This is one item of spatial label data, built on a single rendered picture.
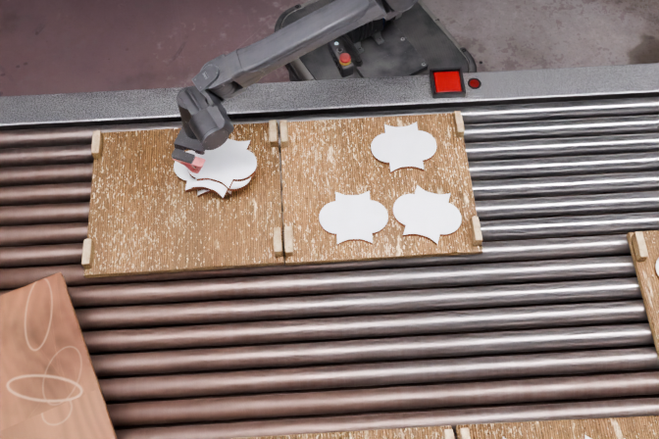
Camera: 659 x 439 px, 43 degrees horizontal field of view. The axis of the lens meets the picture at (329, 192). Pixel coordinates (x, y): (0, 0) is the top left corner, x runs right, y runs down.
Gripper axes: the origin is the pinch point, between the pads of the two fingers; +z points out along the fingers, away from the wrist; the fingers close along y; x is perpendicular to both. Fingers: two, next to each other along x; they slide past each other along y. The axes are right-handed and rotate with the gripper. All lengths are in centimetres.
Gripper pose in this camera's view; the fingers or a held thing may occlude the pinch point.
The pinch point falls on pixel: (203, 152)
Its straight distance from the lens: 180.5
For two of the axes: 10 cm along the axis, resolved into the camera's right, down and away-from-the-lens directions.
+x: -9.5, -2.8, 1.6
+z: -0.1, 5.0, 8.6
